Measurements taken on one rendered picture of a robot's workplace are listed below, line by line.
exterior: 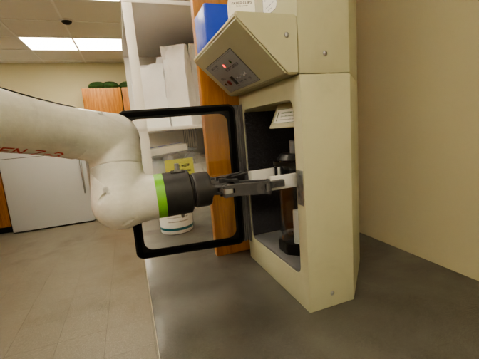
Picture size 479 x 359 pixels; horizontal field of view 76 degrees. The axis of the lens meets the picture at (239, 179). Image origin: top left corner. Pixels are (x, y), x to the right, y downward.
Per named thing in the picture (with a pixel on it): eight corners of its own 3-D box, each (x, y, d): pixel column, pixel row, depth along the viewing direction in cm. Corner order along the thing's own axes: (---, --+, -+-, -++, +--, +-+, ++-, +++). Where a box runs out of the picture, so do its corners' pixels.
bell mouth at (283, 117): (316, 124, 83) (316, 103, 82) (363, 121, 67) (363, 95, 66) (257, 129, 77) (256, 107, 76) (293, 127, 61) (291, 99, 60)
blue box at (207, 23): (234, 56, 80) (232, 20, 79) (248, 46, 71) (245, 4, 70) (197, 56, 77) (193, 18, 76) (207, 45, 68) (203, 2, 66)
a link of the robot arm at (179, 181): (165, 214, 69) (170, 226, 60) (158, 163, 67) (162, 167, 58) (192, 209, 71) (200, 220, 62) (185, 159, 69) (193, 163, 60)
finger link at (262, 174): (249, 183, 75) (249, 182, 76) (275, 179, 77) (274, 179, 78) (249, 171, 75) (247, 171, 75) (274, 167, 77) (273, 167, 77)
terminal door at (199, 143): (245, 243, 89) (234, 103, 83) (137, 260, 83) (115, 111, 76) (244, 241, 90) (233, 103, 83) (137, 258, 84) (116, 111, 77)
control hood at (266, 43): (237, 96, 84) (234, 58, 82) (300, 73, 54) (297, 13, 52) (197, 97, 80) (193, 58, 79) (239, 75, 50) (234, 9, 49)
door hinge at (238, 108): (249, 238, 91) (239, 105, 84) (252, 241, 88) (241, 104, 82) (244, 240, 90) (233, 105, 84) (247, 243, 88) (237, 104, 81)
